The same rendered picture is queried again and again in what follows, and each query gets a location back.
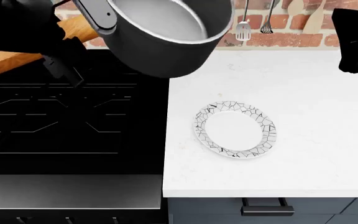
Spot white plate black crackle rim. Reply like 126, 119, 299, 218
192, 100, 278, 160

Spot steel slotted spatula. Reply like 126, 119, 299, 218
235, 0, 252, 42

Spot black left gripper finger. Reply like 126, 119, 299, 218
48, 35, 89, 62
41, 54, 85, 90

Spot dark grey pan wooden handle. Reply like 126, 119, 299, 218
0, 0, 236, 81

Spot black stove with steel front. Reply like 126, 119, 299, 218
0, 48, 171, 224

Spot dark blue cabinet drawer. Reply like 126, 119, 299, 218
166, 197, 358, 224

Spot black drawer handle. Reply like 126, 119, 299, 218
240, 197, 295, 217

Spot small wooden spoon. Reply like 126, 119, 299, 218
287, 0, 308, 15

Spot large wooden spoon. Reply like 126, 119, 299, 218
301, 0, 326, 34

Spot dark metal serving fork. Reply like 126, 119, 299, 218
259, 0, 275, 34

